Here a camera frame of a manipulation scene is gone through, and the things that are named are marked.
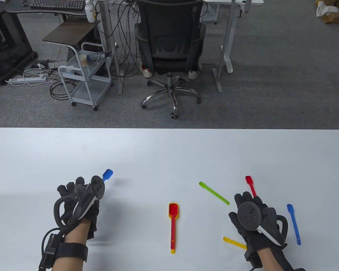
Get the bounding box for black cabinet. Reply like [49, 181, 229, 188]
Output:
[0, 8, 38, 85]

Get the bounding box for black mesh office chair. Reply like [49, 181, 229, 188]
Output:
[134, 0, 207, 119]

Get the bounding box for small red measuring spoon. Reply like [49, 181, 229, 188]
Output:
[245, 176, 257, 197]

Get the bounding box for blue grey tool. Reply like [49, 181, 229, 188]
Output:
[87, 52, 112, 62]

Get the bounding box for white floor cables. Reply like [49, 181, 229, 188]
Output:
[22, 67, 63, 86]

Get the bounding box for small blue measuring spoon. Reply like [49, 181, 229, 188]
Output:
[287, 204, 301, 245]

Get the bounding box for cardboard box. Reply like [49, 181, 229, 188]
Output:
[316, 0, 339, 24]

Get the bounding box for black and white hand controller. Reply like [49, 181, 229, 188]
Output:
[53, 175, 106, 226]
[237, 202, 286, 246]

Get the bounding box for grey metal utility cart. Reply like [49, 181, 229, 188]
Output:
[58, 42, 113, 111]

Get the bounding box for white storage box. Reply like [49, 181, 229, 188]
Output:
[201, 4, 218, 24]

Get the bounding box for white power strip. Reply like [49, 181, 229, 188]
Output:
[5, 77, 47, 86]

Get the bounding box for black desk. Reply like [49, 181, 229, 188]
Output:
[0, 0, 96, 21]

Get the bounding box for white metal frame desk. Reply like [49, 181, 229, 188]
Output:
[97, 0, 264, 95]

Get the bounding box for black hanging cable bundle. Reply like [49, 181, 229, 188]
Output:
[113, 0, 143, 77]

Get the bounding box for black wrist camera strap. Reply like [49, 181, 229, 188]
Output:
[244, 248, 305, 271]
[39, 234, 88, 270]

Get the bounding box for person's right hand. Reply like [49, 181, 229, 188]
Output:
[229, 192, 288, 253]

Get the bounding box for white plastic bottle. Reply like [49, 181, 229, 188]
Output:
[84, 0, 97, 23]

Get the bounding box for large yellow measuring spoon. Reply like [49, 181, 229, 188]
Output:
[169, 202, 179, 254]

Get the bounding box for person's left hand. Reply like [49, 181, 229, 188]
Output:
[57, 176, 100, 241]

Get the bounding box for black keyboard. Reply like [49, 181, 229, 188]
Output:
[31, 0, 86, 12]

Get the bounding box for person's left forearm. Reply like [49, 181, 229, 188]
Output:
[51, 219, 92, 271]

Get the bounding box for green measuring spoon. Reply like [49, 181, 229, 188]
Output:
[199, 182, 230, 206]

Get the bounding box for white paper bag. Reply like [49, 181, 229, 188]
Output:
[316, 1, 339, 18]

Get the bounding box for large red measuring spoon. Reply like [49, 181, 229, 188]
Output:
[169, 204, 178, 249]

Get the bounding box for black coiled cable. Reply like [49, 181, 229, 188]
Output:
[49, 75, 74, 100]

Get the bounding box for small yellow measuring spoon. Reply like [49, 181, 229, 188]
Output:
[223, 237, 247, 249]

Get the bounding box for person's right forearm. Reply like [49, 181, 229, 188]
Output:
[256, 248, 281, 271]

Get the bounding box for brown side table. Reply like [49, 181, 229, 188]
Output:
[42, 20, 101, 47]

